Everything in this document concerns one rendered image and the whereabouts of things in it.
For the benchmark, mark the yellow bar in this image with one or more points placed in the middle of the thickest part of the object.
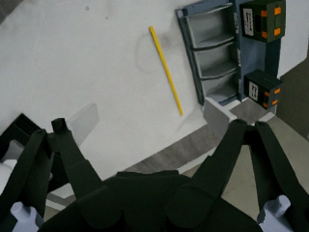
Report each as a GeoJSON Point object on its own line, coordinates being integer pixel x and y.
{"type": "Point", "coordinates": [166, 68]}

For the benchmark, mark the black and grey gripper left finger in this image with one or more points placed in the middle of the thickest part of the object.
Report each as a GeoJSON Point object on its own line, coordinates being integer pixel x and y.
{"type": "Point", "coordinates": [26, 189]}

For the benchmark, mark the dark green case with orange latches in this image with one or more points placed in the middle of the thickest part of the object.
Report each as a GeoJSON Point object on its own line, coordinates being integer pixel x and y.
{"type": "Point", "coordinates": [263, 20]}

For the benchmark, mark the dark grey tool case with orange latches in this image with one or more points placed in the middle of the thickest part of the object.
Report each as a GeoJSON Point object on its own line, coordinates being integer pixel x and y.
{"type": "Point", "coordinates": [263, 88]}

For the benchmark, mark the dark grey bin rack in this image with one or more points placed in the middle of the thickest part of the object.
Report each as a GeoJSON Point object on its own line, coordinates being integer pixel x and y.
{"type": "Point", "coordinates": [255, 54]}

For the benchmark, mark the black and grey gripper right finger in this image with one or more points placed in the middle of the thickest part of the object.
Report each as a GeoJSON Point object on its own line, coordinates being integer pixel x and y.
{"type": "Point", "coordinates": [283, 202]}

